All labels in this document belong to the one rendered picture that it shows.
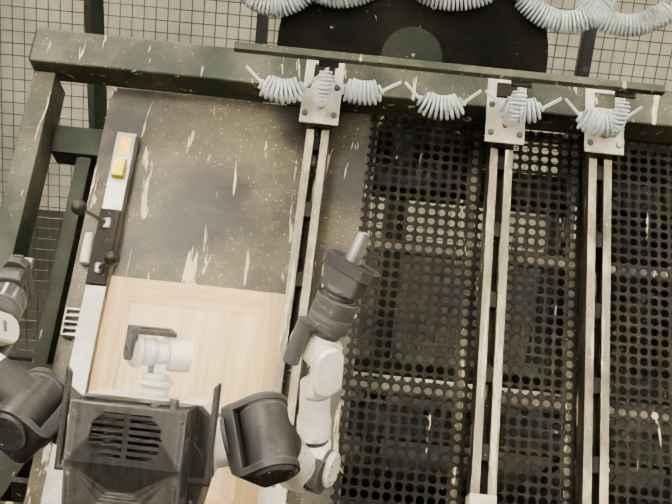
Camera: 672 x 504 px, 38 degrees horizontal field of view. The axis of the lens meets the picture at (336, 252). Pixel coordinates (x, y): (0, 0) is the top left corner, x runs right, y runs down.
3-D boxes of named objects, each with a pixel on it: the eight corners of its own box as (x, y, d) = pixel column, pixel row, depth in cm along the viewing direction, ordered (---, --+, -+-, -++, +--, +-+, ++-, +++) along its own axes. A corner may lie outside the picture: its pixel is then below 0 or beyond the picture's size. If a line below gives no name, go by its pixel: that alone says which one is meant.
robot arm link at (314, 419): (343, 390, 204) (338, 465, 213) (298, 377, 208) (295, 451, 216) (322, 416, 196) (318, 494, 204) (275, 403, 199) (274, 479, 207)
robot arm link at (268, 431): (308, 475, 186) (291, 452, 175) (263, 488, 187) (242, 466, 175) (297, 419, 192) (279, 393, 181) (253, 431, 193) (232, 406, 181)
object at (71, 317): (62, 337, 241) (59, 334, 238) (68, 310, 243) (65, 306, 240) (79, 339, 241) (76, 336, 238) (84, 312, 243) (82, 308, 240)
